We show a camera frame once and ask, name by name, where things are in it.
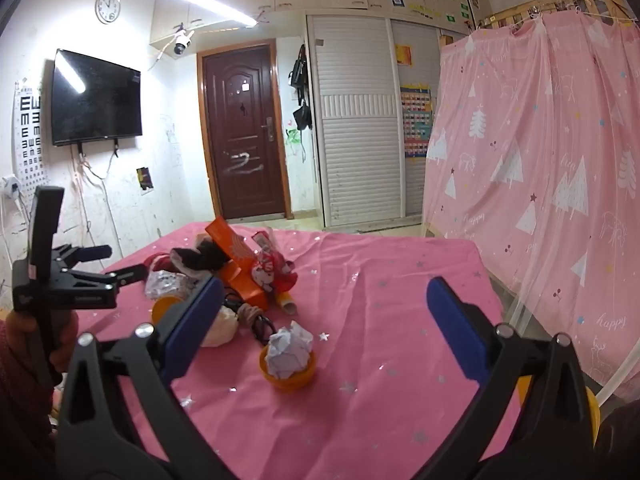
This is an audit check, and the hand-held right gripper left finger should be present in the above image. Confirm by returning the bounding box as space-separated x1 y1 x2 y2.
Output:
55 275 236 480

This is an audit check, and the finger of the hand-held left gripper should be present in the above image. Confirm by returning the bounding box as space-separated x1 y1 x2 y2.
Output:
65 266 151 292
55 244 114 267

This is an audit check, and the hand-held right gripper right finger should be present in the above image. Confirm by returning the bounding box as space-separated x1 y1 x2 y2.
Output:
426 276 597 480

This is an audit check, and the beige tissue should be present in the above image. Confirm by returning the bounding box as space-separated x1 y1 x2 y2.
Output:
200 307 241 348

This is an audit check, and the clear plastic bag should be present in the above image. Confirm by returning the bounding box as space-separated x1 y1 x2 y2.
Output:
145 269 198 301

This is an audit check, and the black cable bundle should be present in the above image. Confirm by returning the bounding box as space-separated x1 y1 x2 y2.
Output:
222 287 275 346

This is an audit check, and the dark shiny snack packet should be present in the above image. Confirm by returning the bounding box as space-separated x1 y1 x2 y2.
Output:
170 237 228 276

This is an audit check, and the orange cardboard box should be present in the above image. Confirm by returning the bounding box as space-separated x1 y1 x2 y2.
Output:
205 216 268 311

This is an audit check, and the orange thread spool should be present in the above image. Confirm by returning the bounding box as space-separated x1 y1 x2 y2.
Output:
269 290 297 313

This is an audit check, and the red snack packet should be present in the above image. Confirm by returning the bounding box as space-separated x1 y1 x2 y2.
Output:
250 230 297 295

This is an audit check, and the white paper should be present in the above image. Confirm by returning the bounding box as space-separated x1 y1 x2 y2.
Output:
265 322 315 380

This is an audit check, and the yellow plastic bin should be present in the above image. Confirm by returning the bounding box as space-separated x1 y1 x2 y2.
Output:
519 374 599 450

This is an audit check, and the person's left hand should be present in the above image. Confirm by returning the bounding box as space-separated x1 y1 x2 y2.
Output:
49 310 81 376

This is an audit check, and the pink starred tablecloth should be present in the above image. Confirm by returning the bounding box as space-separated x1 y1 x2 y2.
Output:
50 221 526 480

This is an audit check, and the eye chart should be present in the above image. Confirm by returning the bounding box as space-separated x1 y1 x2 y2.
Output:
12 80 48 196

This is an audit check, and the white pole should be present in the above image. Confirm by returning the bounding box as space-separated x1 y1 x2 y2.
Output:
595 355 633 406

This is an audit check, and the dark brown door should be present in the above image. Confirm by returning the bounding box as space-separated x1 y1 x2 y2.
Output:
196 40 293 221

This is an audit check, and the pink tree-print curtain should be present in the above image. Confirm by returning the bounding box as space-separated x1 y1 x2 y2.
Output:
422 10 640 401

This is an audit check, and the white slatted wardrobe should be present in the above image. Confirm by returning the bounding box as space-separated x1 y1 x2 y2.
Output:
305 14 468 228

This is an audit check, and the black hanging bag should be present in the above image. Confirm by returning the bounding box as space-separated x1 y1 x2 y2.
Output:
292 100 313 131
290 45 307 88

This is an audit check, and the black wall television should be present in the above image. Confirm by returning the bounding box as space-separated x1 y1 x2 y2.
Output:
51 49 142 147

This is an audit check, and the colourful grid wall chart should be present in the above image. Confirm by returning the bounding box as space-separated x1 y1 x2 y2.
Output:
400 85 432 158

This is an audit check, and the white security camera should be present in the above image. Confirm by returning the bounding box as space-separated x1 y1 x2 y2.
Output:
172 24 196 56

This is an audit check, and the round wall clock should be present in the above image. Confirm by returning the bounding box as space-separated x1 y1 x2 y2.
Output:
95 0 122 25

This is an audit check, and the wooden bed frame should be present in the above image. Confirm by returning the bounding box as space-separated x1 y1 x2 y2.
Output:
477 0 626 28

